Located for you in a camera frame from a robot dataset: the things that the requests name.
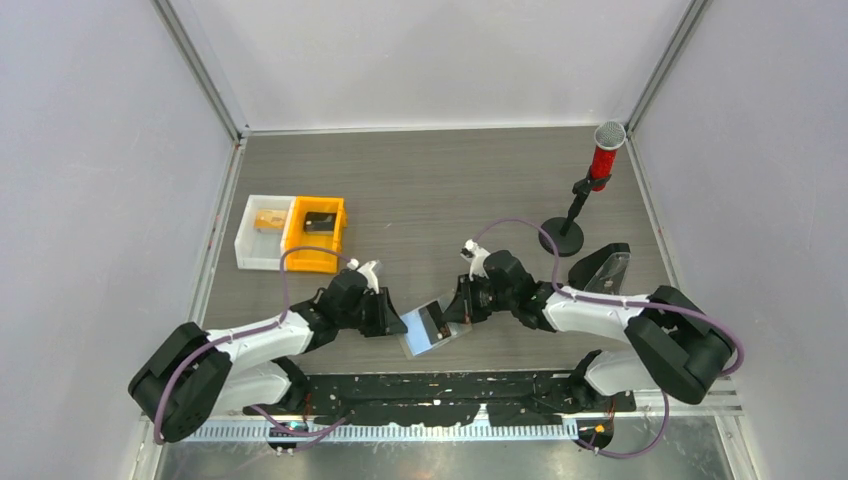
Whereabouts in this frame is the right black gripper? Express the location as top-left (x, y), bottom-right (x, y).
top-left (443, 272), bottom-right (517, 324)

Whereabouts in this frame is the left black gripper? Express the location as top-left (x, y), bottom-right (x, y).
top-left (337, 286), bottom-right (407, 337)

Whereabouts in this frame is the blue grey card holder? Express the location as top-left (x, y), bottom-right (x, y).
top-left (400, 292), bottom-right (472, 359)

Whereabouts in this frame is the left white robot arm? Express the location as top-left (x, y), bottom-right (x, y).
top-left (128, 267), bottom-right (407, 443)

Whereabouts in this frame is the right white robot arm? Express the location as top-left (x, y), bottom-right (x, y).
top-left (442, 250), bottom-right (742, 411)

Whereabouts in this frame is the black card in orange bin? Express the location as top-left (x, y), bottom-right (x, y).
top-left (303, 212), bottom-right (337, 235)

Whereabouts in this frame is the tan card in white bin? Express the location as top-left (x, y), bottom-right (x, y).
top-left (254, 209), bottom-right (288, 231)

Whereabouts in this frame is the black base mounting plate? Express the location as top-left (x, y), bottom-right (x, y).
top-left (261, 371), bottom-right (636, 427)

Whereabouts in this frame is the orange plastic bin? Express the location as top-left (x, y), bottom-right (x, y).
top-left (283, 196), bottom-right (347, 274)

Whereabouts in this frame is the red microphone on black stand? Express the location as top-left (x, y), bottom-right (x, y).
top-left (538, 121), bottom-right (626, 257)

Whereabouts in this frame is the black stand with clear plate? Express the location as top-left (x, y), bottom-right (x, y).
top-left (567, 242), bottom-right (631, 295)

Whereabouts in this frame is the white plastic bin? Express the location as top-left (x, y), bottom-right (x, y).
top-left (234, 194), bottom-right (296, 271)

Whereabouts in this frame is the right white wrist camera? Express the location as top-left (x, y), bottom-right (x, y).
top-left (460, 239), bottom-right (490, 278)

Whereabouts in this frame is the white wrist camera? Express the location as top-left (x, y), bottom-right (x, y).
top-left (460, 239), bottom-right (490, 278)
top-left (347, 258), bottom-right (382, 293)

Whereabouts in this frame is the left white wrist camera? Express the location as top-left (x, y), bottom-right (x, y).
top-left (347, 258), bottom-right (382, 293)

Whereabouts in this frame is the slotted metal rail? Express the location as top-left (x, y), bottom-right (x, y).
top-left (185, 419), bottom-right (578, 443)

